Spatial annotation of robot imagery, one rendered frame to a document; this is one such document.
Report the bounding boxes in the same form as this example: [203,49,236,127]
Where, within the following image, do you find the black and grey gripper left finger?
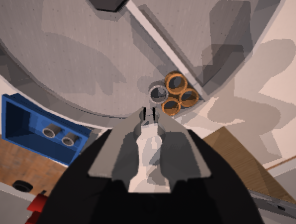
[36,107,146,224]

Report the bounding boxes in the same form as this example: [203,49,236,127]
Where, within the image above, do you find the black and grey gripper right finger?
[153,107,265,224]

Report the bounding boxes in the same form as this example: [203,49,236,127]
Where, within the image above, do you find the blue crate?
[1,93,94,166]

